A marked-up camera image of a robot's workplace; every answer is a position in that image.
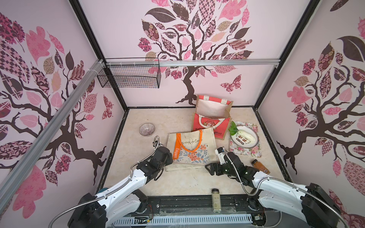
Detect spice jar pale contents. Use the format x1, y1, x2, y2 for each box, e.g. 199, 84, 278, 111
211, 189, 221, 213

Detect white slotted cable duct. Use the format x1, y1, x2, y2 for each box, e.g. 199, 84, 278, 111
111, 214, 253, 228

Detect floral placemat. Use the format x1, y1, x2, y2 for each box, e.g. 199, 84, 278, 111
229, 121, 262, 158

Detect black vertical frame post right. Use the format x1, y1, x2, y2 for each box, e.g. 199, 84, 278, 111
254, 0, 321, 111

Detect black vertical frame post left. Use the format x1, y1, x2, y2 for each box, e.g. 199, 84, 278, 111
69, 0, 128, 112

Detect canvas tote bag orange handles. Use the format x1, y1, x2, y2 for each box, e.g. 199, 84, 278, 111
166, 128, 218, 172

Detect aluminium rail back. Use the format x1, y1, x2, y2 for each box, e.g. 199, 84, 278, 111
106, 59, 280, 67

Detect teal cup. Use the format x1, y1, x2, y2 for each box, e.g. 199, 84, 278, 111
99, 188, 108, 193

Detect white plate with pattern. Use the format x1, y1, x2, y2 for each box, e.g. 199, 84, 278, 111
229, 126, 259, 149

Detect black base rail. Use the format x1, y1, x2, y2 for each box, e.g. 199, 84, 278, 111
146, 194, 275, 215

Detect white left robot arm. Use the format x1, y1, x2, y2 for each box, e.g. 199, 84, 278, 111
67, 146, 173, 228

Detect white radish with leaves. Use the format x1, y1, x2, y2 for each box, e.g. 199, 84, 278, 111
229, 121, 257, 143

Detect red Christmas jute bag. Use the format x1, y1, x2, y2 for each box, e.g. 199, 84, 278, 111
192, 95, 233, 140

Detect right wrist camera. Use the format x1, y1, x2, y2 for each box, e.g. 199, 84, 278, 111
215, 147, 227, 165

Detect aluminium rail left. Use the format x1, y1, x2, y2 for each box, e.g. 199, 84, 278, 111
1, 59, 104, 212

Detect black vertical frame post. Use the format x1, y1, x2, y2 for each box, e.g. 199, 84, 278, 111
254, 0, 321, 111
69, 0, 128, 112

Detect orange spice bottle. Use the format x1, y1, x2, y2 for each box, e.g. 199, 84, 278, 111
251, 159, 271, 174

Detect aluminium rail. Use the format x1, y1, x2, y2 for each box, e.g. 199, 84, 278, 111
106, 59, 280, 67
1, 59, 104, 212

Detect black wire basket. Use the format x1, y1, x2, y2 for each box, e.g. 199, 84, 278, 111
98, 57, 162, 88

